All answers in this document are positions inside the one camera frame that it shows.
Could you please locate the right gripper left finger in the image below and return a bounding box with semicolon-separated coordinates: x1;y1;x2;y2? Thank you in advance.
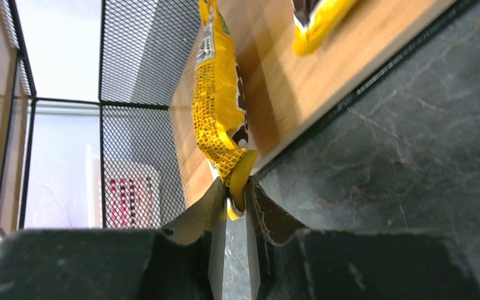
0;179;227;299

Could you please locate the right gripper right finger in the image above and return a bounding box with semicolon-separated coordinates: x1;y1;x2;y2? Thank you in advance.
245;178;480;299

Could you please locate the yellow M&M candy bag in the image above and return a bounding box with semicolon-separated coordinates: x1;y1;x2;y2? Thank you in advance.
191;1;258;220

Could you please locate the yellow candy bag backside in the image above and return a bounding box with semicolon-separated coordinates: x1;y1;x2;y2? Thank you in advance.
291;0;358;56

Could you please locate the white plastic basket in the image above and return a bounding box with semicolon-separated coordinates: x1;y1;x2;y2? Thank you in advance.
85;145;162;229

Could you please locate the black wire wooden shelf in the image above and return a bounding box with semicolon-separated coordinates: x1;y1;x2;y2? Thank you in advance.
0;1;454;234

